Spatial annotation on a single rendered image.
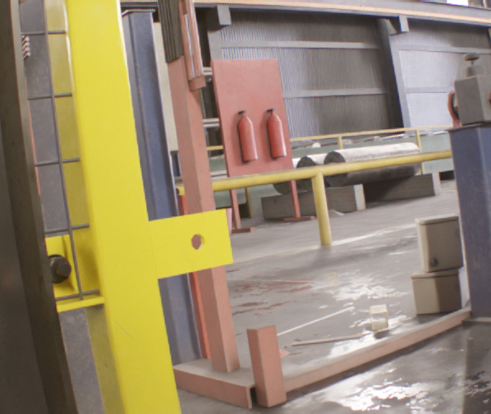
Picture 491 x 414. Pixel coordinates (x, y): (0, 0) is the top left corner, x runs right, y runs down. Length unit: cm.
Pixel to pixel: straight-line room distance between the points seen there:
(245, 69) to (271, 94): 43
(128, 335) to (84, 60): 22
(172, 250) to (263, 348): 88
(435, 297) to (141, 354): 170
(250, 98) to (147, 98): 635
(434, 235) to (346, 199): 667
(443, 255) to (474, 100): 52
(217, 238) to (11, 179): 33
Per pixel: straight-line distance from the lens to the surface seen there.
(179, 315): 184
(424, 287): 221
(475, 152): 196
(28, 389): 37
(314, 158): 942
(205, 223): 65
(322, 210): 494
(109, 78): 57
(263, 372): 150
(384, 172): 945
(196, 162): 162
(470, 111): 197
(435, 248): 221
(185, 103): 164
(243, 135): 788
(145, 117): 182
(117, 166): 56
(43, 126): 134
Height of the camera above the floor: 46
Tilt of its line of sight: 1 degrees down
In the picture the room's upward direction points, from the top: 8 degrees counter-clockwise
